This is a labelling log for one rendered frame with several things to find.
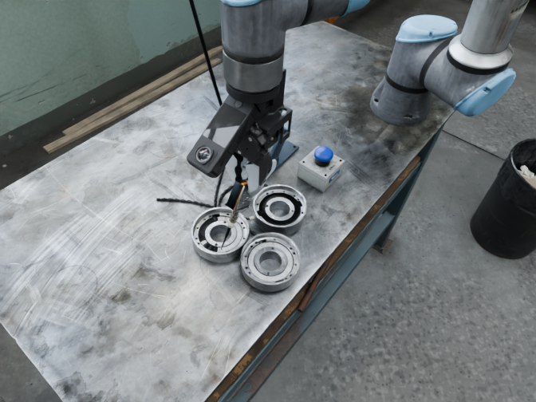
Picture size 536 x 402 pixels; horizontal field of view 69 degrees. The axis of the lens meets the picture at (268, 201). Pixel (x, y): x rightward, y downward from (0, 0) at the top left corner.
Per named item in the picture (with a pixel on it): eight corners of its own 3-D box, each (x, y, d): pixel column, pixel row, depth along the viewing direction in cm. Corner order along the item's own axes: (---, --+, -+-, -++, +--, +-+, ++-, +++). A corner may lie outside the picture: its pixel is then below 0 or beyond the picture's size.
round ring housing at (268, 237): (308, 285, 69) (310, 273, 66) (251, 303, 66) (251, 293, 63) (285, 238, 75) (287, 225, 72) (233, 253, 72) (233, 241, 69)
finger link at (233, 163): (258, 172, 69) (263, 135, 62) (236, 192, 66) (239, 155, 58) (244, 163, 70) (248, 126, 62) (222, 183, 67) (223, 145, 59)
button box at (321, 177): (323, 193, 82) (327, 177, 78) (297, 176, 85) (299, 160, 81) (344, 172, 86) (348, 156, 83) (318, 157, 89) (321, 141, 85)
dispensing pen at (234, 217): (208, 246, 68) (242, 159, 62) (222, 241, 71) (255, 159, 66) (218, 253, 67) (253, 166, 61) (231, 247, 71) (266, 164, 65)
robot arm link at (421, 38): (411, 56, 99) (430, 1, 89) (451, 83, 92) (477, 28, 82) (376, 68, 95) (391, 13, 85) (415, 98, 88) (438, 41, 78)
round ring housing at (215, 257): (255, 258, 72) (255, 246, 68) (199, 272, 69) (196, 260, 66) (241, 214, 78) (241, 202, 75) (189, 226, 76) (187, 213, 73)
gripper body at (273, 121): (290, 140, 61) (298, 72, 52) (257, 171, 56) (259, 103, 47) (253, 120, 64) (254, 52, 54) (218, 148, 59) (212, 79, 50)
